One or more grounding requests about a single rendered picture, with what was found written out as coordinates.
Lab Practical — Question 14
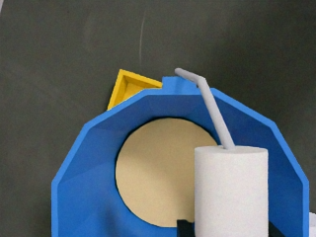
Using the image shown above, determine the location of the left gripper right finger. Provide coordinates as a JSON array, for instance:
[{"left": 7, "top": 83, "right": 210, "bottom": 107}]
[{"left": 268, "top": 220, "right": 285, "bottom": 237}]

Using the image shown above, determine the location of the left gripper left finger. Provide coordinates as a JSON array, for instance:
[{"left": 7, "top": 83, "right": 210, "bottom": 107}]
[{"left": 177, "top": 219, "right": 196, "bottom": 237}]

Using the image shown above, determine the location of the yellow shallow tray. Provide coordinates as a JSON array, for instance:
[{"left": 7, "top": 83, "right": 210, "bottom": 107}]
[{"left": 107, "top": 70, "right": 162, "bottom": 111}]

